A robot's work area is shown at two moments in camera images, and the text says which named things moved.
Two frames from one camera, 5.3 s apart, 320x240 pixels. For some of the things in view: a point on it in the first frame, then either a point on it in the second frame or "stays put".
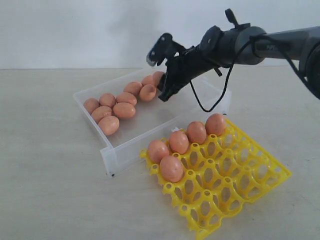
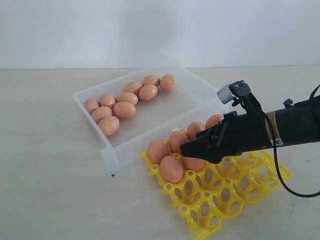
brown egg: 171,168 stays put
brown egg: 124,110 stays put
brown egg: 215,124 stays put
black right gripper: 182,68 → 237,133
